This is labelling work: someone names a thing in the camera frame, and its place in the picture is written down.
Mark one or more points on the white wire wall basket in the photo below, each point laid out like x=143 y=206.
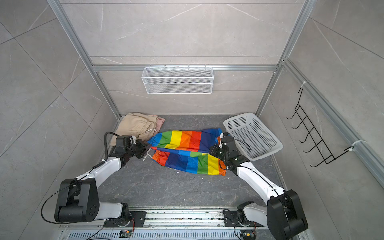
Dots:
x=178 y=80

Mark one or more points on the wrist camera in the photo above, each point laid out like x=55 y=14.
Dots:
x=228 y=143
x=123 y=143

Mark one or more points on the white plastic laundry basket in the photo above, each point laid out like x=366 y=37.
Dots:
x=253 y=138

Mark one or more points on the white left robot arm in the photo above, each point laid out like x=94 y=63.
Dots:
x=78 y=199

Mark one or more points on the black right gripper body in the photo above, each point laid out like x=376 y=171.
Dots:
x=218 y=151

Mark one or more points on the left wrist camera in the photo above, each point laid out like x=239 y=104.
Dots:
x=123 y=143

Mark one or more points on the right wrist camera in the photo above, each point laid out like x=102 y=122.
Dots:
x=228 y=143

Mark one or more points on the multicolour orange blue shorts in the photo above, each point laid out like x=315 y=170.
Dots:
x=188 y=151

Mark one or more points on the beige shorts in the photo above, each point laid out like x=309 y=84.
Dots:
x=139 y=125

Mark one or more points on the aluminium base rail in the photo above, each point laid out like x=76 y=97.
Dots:
x=161 y=223

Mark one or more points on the black wire hook rack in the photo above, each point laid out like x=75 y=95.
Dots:
x=313 y=134

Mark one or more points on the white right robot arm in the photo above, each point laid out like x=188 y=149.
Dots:
x=282 y=213

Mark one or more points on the pink drawstring shorts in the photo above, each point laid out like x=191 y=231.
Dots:
x=159 y=123

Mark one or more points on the aluminium frame post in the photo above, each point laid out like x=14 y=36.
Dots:
x=59 y=11

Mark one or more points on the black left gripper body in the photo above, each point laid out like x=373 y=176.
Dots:
x=137 y=149

